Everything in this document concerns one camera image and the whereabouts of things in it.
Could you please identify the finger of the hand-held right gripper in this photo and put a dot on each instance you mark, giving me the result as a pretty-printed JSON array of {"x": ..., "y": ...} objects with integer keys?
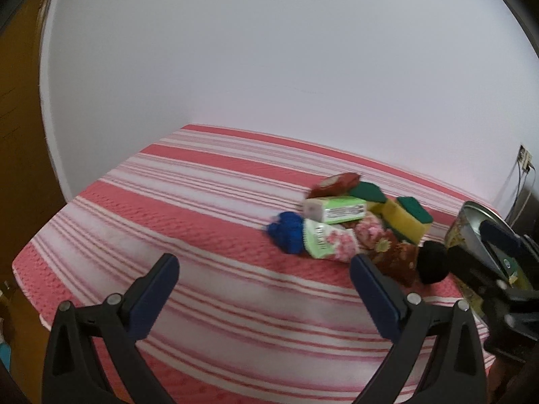
[
  {"x": 501, "y": 237},
  {"x": 476, "y": 271}
]

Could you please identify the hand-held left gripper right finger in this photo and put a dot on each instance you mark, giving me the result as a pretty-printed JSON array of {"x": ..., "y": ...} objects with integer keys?
[{"x": 374, "y": 294}]

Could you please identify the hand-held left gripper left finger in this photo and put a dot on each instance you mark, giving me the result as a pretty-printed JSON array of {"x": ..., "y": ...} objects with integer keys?
[{"x": 156, "y": 290}]

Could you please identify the stainless steel bowl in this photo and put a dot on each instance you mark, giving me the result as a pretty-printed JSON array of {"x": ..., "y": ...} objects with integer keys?
[{"x": 473, "y": 223}]

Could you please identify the black round scrubber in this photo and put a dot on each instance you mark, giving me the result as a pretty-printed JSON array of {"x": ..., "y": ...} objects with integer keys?
[{"x": 433, "y": 261}]

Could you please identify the yellow sponge green scourer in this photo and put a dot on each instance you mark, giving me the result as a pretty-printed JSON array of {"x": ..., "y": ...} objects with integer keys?
[
  {"x": 368, "y": 191},
  {"x": 406, "y": 223}
]

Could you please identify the red striped desktop cloth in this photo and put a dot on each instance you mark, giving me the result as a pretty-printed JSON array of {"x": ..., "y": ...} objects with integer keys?
[{"x": 189, "y": 202}]

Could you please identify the yellow green packet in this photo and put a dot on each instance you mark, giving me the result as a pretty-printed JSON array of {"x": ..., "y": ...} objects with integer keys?
[{"x": 511, "y": 270}]

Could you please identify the brown floral packet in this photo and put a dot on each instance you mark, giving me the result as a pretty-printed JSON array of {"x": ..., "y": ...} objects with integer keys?
[{"x": 396, "y": 261}]

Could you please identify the pink floral packet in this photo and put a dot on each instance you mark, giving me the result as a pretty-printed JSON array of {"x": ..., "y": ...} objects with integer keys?
[{"x": 371, "y": 230}]

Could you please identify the green floral packet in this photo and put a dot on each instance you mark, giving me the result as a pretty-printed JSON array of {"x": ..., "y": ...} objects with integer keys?
[{"x": 328, "y": 240}]

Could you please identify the white green soap box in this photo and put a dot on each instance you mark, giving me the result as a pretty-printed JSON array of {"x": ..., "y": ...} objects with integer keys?
[{"x": 337, "y": 210}]

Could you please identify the blue mesh scrubber ball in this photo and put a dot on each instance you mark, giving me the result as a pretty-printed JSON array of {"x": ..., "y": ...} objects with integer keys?
[{"x": 288, "y": 229}]

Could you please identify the red snack packet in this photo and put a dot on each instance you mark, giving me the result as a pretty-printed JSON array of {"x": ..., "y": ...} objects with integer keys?
[{"x": 337, "y": 183}]

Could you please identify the wooden door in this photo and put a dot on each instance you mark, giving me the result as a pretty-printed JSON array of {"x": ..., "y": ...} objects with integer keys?
[{"x": 19, "y": 92}]

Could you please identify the wall socket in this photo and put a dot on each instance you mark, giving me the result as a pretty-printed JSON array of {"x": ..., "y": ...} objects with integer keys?
[{"x": 524, "y": 158}]

